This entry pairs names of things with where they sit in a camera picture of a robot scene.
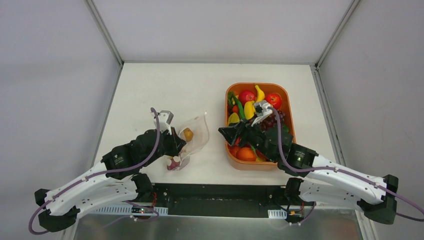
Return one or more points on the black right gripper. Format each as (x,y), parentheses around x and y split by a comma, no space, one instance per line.
(244,131)

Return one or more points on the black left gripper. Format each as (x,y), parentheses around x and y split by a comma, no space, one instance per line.
(176,141)

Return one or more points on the clear zip top bag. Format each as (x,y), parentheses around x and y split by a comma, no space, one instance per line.
(196,134)

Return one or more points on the long green chili pepper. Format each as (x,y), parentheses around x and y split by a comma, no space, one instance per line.
(235,106)

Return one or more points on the dark grape bunch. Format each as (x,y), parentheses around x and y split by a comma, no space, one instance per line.
(271,121)

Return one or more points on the yellow lemon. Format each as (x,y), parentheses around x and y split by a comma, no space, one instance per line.
(188,134)

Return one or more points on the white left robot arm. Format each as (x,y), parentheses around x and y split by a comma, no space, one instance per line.
(116,178)

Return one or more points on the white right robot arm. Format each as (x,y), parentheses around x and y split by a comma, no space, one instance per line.
(314,178)

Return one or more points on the yellow bell pepper slice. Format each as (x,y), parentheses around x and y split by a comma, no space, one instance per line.
(233,119)

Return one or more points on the orange tangerine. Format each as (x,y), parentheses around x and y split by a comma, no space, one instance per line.
(246,154)

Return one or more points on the yellow chili pepper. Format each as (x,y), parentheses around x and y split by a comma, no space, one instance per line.
(249,110)

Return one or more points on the orange plastic bin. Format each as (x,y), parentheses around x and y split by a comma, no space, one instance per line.
(267,88)

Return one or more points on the red apple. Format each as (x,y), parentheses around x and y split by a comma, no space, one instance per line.
(246,96)

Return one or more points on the yellow banana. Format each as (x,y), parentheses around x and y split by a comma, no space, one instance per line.
(260,94)

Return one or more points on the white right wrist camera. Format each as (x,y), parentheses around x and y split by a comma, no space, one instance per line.
(263,110)

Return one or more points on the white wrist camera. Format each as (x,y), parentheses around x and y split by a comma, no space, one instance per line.
(263,110)
(163,120)

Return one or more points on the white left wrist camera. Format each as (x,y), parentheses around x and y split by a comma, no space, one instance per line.
(163,120)

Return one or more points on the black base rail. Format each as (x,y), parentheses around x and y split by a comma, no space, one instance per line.
(216,200)

